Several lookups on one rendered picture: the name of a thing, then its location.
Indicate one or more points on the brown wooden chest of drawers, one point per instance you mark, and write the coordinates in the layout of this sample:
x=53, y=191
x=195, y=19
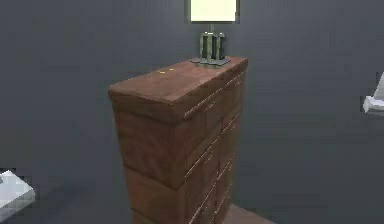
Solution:
x=173, y=133

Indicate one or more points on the cream shade table lamp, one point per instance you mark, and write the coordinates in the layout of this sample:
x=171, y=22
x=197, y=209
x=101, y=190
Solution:
x=212, y=11

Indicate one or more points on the white window sill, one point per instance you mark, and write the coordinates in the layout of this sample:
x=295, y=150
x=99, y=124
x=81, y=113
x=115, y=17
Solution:
x=375, y=101

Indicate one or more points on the white angular block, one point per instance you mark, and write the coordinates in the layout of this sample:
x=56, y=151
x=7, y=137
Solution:
x=13, y=191

